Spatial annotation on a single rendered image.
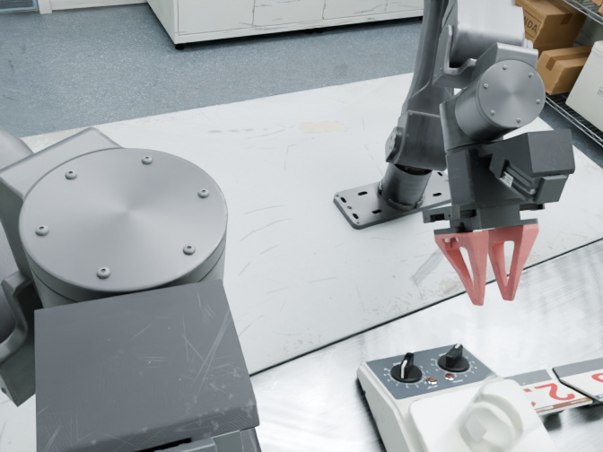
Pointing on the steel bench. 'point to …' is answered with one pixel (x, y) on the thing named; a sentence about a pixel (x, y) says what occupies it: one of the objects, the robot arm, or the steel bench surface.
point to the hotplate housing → (395, 411)
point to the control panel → (476, 372)
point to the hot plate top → (537, 440)
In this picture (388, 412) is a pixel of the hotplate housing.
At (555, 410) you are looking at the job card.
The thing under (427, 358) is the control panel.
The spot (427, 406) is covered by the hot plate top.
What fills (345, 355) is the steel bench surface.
